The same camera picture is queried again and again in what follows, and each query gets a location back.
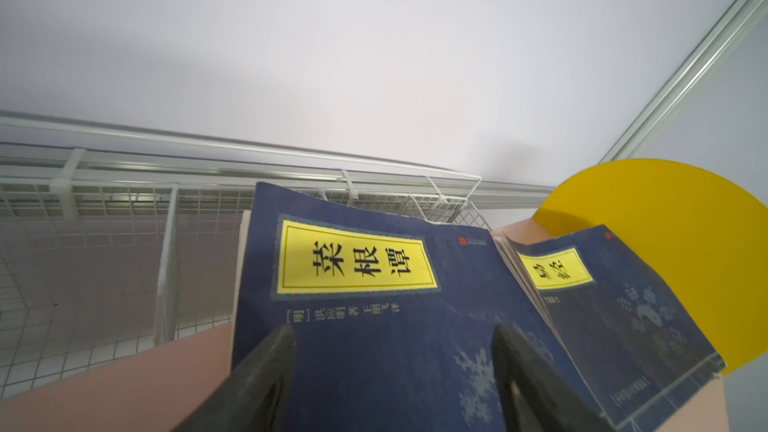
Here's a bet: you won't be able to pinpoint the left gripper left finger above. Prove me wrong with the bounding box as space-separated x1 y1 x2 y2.
175 325 297 432

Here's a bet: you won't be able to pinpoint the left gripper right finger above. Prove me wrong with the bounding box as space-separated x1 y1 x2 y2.
491 324 613 431

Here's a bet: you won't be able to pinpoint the navy book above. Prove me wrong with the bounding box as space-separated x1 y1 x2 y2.
232 183 595 431
494 225 725 431

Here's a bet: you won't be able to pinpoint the yellow bookshelf pink blue shelves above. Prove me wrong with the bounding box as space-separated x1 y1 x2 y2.
0 158 768 432

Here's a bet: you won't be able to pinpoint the white wire rack basket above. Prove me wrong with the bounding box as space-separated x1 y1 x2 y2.
1 112 484 399

